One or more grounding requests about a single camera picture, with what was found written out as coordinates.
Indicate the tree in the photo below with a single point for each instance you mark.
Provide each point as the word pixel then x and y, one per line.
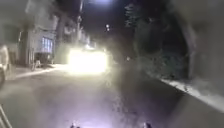
pixel 136 23

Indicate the vehicle with bright headlights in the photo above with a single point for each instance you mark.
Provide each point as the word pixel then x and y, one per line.
pixel 87 61

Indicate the dark hedge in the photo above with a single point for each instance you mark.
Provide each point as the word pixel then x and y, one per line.
pixel 163 63

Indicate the grey asphalt road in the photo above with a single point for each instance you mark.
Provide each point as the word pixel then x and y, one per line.
pixel 66 100

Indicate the pole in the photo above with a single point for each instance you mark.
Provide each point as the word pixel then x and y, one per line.
pixel 80 20

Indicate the row of pale buildings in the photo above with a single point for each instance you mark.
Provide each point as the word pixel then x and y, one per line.
pixel 40 40

